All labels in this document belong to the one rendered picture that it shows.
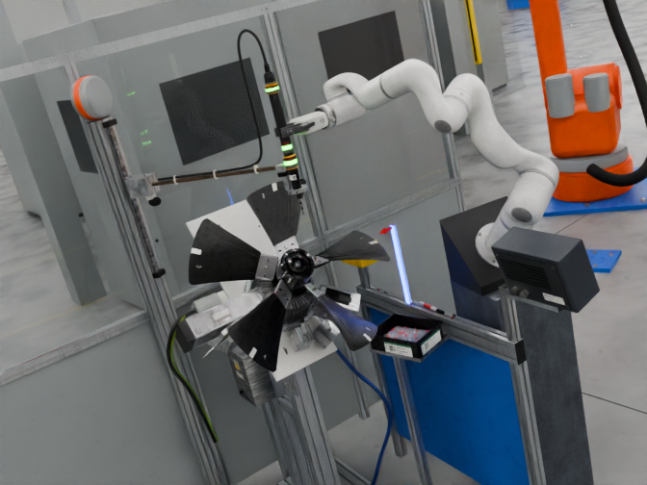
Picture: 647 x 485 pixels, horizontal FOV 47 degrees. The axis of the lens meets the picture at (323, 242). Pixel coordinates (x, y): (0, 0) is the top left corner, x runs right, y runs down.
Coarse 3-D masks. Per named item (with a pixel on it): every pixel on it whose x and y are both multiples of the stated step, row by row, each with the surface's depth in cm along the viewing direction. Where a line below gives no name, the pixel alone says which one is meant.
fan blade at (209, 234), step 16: (208, 224) 248; (208, 240) 247; (224, 240) 248; (240, 240) 249; (192, 256) 247; (208, 256) 248; (224, 256) 248; (240, 256) 249; (256, 256) 250; (192, 272) 247; (208, 272) 249; (224, 272) 250; (240, 272) 251
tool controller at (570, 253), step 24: (504, 240) 222; (528, 240) 217; (552, 240) 211; (576, 240) 206; (504, 264) 222; (528, 264) 213; (552, 264) 204; (576, 264) 206; (528, 288) 220; (552, 288) 211; (576, 288) 207; (576, 312) 210
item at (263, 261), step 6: (264, 258) 251; (270, 258) 251; (276, 258) 252; (258, 264) 251; (264, 264) 252; (270, 264) 252; (276, 264) 252; (258, 270) 252; (264, 270) 253; (270, 270) 253; (258, 276) 253; (270, 276) 254
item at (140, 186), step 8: (128, 176) 274; (136, 176) 275; (144, 176) 271; (152, 176) 272; (128, 184) 271; (136, 184) 270; (144, 184) 269; (128, 192) 275; (136, 192) 272; (144, 192) 270; (152, 192) 271
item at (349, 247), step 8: (352, 232) 276; (360, 232) 276; (344, 240) 272; (352, 240) 271; (368, 240) 271; (328, 248) 267; (336, 248) 266; (344, 248) 264; (352, 248) 264; (360, 248) 264; (368, 248) 265; (376, 248) 266; (320, 256) 261; (328, 256) 258; (336, 256) 258; (344, 256) 259; (352, 256) 259; (360, 256) 259; (368, 256) 260; (376, 256) 261; (384, 256) 262
